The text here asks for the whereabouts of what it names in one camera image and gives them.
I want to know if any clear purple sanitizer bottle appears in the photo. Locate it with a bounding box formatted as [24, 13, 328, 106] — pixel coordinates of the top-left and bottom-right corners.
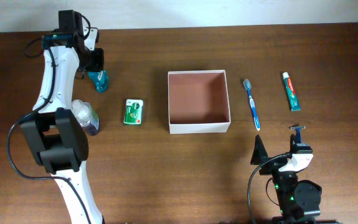
[72, 100, 100, 136]

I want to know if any blue disposable razor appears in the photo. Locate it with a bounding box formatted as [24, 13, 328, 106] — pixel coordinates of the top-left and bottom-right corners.
[290, 124, 306, 143]

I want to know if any white cardboard box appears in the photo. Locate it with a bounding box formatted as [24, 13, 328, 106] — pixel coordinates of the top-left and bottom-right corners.
[167, 70, 231, 134]

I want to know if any teal mouthwash bottle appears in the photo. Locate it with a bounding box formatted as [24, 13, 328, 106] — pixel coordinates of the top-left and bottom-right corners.
[88, 70, 109, 93]

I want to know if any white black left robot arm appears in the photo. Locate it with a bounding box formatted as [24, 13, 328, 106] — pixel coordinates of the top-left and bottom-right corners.
[15, 10, 105, 223]

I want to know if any green red toothpaste tube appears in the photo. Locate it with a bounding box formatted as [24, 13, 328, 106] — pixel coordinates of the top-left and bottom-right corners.
[282, 72, 301, 111]

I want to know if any blue white toothbrush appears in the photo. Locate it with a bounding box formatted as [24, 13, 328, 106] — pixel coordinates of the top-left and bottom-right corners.
[243, 79, 260, 131]

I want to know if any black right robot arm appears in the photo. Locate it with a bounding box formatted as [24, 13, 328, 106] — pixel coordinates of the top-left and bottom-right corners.
[247, 134, 322, 224]

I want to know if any green white soap packet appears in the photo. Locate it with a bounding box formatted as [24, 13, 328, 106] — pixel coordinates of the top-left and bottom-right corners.
[123, 99, 144, 126]

